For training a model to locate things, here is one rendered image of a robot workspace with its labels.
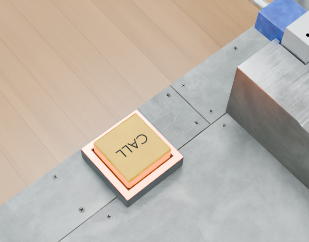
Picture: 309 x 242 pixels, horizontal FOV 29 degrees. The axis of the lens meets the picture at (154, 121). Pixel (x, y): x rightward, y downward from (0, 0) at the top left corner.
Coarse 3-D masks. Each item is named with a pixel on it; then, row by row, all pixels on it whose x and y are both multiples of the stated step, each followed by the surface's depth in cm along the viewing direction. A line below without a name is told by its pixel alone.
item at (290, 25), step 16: (256, 0) 67; (288, 0) 66; (272, 16) 64; (288, 16) 65; (304, 16) 63; (272, 32) 65; (288, 32) 62; (304, 32) 62; (288, 48) 64; (304, 48) 62; (304, 64) 63
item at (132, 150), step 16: (128, 128) 65; (144, 128) 65; (96, 144) 63; (112, 144) 64; (128, 144) 64; (144, 144) 64; (160, 144) 64; (112, 160) 63; (128, 160) 63; (144, 160) 63; (160, 160) 64; (128, 176) 62; (144, 176) 64
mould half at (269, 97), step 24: (264, 48) 64; (240, 72) 63; (264, 72) 62; (288, 72) 63; (240, 96) 66; (264, 96) 62; (288, 96) 61; (240, 120) 69; (264, 120) 65; (288, 120) 61; (264, 144) 68; (288, 144) 64; (288, 168) 66
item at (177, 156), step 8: (136, 112) 68; (144, 120) 67; (112, 128) 66; (152, 128) 67; (160, 136) 66; (88, 144) 65; (168, 144) 66; (88, 152) 65; (176, 152) 65; (96, 160) 64; (168, 160) 65; (176, 160) 65; (104, 168) 64; (160, 168) 64; (168, 168) 64; (112, 176) 63; (152, 176) 64; (120, 184) 63; (144, 184) 63; (120, 192) 63; (128, 192) 63; (136, 192) 63
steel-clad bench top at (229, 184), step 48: (240, 48) 75; (192, 96) 71; (192, 144) 68; (240, 144) 68; (48, 192) 64; (96, 192) 65; (192, 192) 65; (240, 192) 65; (288, 192) 65; (0, 240) 62; (48, 240) 62; (96, 240) 62; (144, 240) 62; (192, 240) 62; (240, 240) 62; (288, 240) 63
